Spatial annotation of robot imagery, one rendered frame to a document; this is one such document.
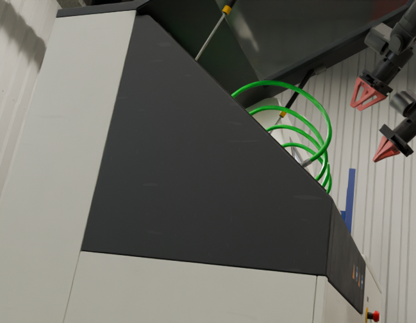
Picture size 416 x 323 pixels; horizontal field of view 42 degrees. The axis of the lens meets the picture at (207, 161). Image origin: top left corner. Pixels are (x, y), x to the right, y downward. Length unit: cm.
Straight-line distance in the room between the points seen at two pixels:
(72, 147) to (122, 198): 22
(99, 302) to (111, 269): 8
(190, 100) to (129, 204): 29
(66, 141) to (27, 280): 36
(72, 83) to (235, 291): 75
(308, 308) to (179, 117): 54
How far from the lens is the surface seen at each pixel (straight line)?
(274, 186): 117
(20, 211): 147
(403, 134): 163
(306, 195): 114
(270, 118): 203
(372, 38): 155
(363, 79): 151
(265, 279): 112
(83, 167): 140
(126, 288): 124
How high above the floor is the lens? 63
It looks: 19 degrees up
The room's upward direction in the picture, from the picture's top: 10 degrees clockwise
